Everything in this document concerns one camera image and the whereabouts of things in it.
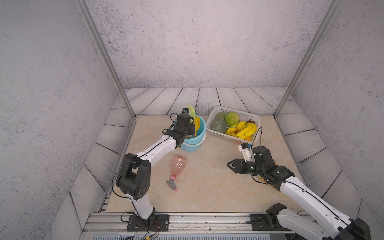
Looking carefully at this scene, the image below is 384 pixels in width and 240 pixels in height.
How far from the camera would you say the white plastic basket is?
980 mm

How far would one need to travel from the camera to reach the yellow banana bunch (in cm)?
98

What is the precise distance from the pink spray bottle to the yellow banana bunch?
1.23ft
